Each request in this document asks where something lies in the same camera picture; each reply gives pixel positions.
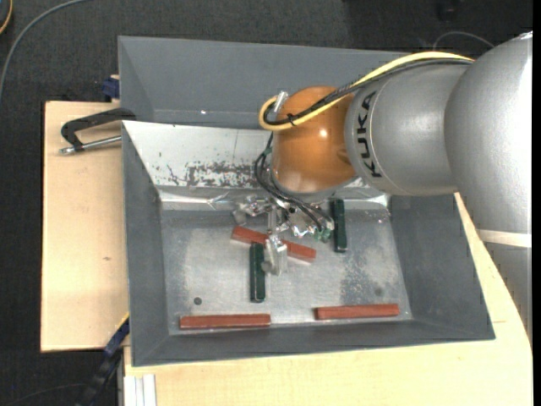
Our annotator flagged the grey metal bin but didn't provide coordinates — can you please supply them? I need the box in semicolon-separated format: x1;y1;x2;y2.
117;35;496;367

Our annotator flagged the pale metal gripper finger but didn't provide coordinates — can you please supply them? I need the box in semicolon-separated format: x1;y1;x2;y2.
273;235;290;271
261;243;281;276

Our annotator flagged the dark green flat block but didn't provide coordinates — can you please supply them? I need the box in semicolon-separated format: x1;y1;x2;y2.
330;198;349;254
249;242;268;304

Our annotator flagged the pale wood board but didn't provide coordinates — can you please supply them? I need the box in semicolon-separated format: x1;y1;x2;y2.
40;100;130;353

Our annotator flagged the red-brown flat block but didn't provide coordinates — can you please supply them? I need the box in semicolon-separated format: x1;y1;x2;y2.
231;225;318;266
313;303;401;321
178;313;272;331

